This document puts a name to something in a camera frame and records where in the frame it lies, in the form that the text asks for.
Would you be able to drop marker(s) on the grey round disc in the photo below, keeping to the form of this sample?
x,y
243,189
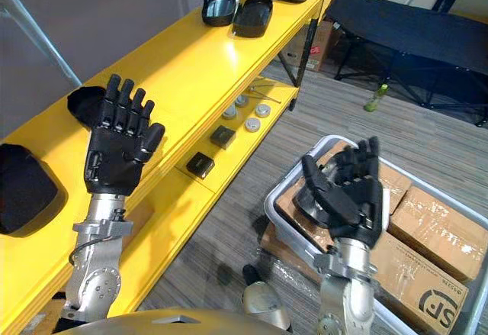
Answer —
x,y
252,124
241,101
263,110
230,113

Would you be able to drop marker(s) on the printed cardboard box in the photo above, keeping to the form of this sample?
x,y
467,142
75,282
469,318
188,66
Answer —
x,y
314,47

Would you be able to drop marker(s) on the black square box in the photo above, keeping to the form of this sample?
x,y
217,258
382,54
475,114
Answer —
x,y
223,137
200,165

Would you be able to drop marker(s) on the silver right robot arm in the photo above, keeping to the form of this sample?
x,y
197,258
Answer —
x,y
345,289

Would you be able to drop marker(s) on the black metal shelf post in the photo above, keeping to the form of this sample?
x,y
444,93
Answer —
x,y
309,45

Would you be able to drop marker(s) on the large black plastic housing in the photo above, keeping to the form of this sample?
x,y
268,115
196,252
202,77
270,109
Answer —
x,y
24,190

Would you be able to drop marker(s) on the yellow shelf unit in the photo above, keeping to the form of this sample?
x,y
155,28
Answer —
x,y
198,64

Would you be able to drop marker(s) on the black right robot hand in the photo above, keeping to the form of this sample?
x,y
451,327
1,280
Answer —
x,y
354,205

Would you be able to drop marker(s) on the silver robot leg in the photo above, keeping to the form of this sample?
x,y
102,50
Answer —
x,y
265,300

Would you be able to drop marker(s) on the oval black plastic housing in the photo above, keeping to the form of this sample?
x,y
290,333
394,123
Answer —
x,y
252,17

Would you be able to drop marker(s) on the flat wrapped cardboard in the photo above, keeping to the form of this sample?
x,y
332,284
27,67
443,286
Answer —
x,y
286,251

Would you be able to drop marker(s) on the taped cardboard box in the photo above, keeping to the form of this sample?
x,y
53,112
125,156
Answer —
x,y
438,232

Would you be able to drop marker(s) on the green drink bottle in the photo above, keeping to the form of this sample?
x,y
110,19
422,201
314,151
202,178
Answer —
x,y
375,98

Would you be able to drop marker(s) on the thin metal tool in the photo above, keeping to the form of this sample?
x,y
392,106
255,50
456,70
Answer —
x,y
267,96

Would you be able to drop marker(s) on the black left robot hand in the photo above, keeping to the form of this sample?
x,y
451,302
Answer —
x,y
114,159

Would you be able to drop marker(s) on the cardboard box with logo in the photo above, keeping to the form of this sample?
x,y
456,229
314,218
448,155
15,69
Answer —
x,y
415,285

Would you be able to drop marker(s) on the black folding cot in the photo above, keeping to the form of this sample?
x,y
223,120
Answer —
x,y
411,26

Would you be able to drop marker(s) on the open black plastic housing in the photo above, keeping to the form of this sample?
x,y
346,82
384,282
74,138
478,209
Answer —
x,y
218,8

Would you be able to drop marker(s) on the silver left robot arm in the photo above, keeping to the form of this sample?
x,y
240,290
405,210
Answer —
x,y
95,266

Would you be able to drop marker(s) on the silver robot torso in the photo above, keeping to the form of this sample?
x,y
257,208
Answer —
x,y
171,323

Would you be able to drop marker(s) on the small black plastic housing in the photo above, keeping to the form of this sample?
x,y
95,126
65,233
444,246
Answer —
x,y
84,104

